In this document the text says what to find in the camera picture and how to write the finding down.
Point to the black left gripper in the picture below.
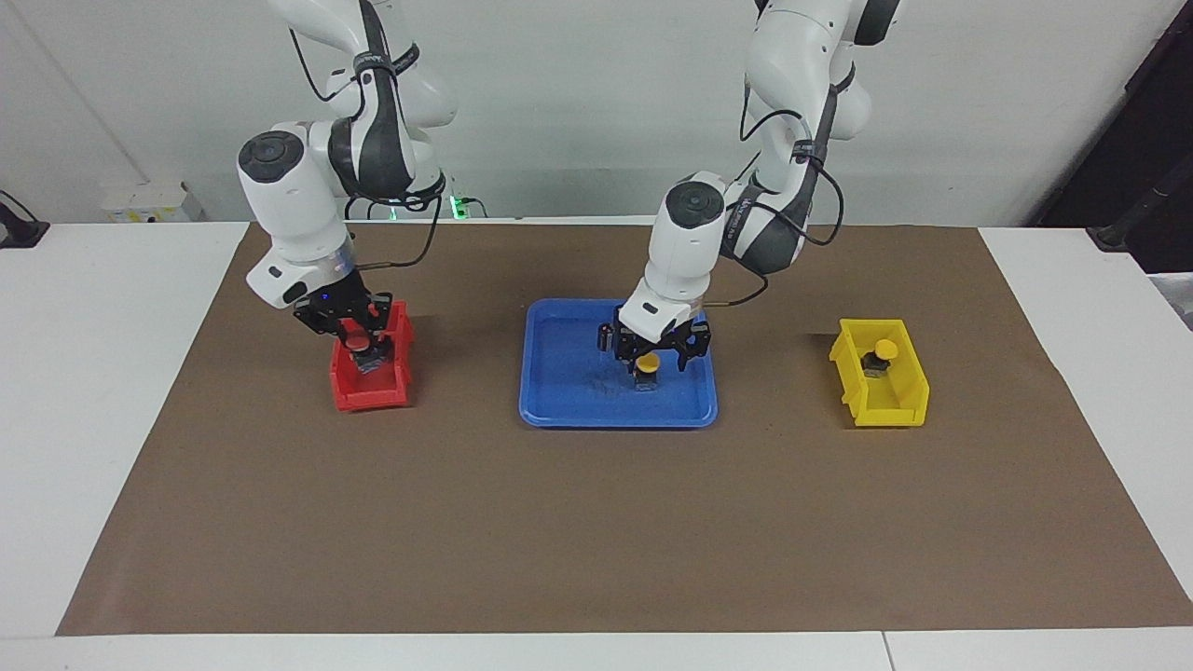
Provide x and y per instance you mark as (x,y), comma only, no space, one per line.
(664,340)

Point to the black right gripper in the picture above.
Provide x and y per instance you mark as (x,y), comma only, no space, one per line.
(345,303)

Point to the yellow push button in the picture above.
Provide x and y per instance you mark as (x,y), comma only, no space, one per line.
(885,349)
(648,362)

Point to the red push button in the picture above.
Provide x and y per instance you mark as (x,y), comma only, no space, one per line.
(358,343)

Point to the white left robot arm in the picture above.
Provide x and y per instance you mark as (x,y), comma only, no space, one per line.
(685,242)

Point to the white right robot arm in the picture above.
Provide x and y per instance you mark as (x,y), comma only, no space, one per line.
(289,196)

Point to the black cylindrical capacitor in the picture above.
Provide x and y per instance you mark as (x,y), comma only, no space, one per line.
(604,337)

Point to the red plastic bin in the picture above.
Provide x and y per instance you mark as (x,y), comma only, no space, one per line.
(368,396)

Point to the blue plastic tray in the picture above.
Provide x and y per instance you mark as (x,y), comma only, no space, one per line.
(569,391)

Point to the green lit base connector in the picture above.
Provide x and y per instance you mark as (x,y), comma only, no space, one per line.
(457,203)

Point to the brown table mat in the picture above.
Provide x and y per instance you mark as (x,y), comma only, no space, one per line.
(596,522)

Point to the yellow plastic bin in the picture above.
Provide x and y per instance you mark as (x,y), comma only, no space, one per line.
(885,410)

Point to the white power strip box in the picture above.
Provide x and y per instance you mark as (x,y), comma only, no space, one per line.
(140,203)

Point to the black stand pole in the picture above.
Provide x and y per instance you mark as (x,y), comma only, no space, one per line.
(1118,233)

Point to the black backdrop panel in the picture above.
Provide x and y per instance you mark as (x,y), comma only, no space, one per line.
(1156,93)

